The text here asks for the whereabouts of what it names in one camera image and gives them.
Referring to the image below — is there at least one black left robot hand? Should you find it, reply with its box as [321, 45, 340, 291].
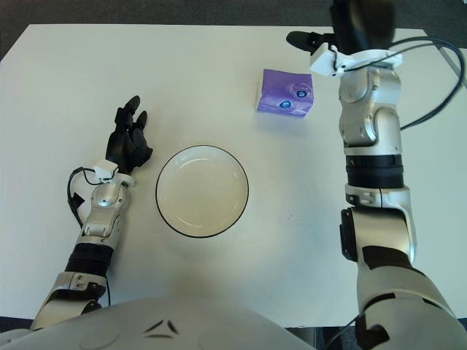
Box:
[105, 95, 153, 175]

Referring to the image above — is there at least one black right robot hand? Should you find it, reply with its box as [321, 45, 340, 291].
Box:
[286, 0, 397, 55]

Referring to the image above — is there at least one purple tissue paper pack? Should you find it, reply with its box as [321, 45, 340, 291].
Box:
[255, 68, 314, 118]

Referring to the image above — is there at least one white plate with black rim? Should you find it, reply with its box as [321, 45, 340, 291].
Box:
[155, 145, 250, 239]

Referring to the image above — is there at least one white side table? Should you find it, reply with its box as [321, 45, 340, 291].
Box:
[436, 45, 467, 90]

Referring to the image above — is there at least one grey robot torso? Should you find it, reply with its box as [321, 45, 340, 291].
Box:
[0, 295, 322, 350]

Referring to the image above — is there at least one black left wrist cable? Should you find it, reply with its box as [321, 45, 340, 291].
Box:
[66, 166, 100, 231]

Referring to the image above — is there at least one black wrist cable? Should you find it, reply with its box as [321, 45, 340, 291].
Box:
[66, 166, 100, 231]
[386, 34, 467, 132]

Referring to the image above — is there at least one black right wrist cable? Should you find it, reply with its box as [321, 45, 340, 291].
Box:
[386, 34, 467, 132]

